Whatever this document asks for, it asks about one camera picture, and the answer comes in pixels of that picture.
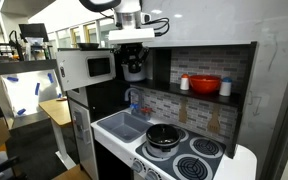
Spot grey toy sink basin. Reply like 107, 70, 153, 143
98, 112, 152, 143

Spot dark pan on top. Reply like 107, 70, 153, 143
77, 43, 99, 51

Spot white shaker orange cap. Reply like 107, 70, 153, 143
180, 74, 189, 90

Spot wooden desk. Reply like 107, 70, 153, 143
39, 98, 71, 127

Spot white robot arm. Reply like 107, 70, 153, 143
79, 0, 155, 73

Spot white microwave cabinet door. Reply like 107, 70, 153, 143
56, 50, 116, 91

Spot white fridge door lower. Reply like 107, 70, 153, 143
69, 100, 99, 180

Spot grey pot on stove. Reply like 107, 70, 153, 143
146, 124, 180, 158

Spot toy stove top burners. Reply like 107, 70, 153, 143
136, 126, 226, 180

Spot grey toy faucet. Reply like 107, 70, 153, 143
124, 87, 152, 121

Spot wooden toy spatula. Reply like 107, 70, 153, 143
207, 104, 220, 133

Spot orange plastic bowl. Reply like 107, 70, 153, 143
189, 75, 221, 94

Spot grey stove knob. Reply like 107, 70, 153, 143
131, 160, 144, 173
145, 170, 161, 180

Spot white shaker blue cap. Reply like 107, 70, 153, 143
219, 77, 232, 96

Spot white wrist camera plate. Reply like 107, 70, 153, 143
108, 28, 155, 44

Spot grey toy pot black lid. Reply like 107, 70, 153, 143
121, 62, 148, 83

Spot white box blue tape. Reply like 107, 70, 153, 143
0, 69, 63, 129

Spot wooden toy spoon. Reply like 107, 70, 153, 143
179, 98, 187, 123

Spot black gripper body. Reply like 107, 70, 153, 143
120, 43, 146, 61

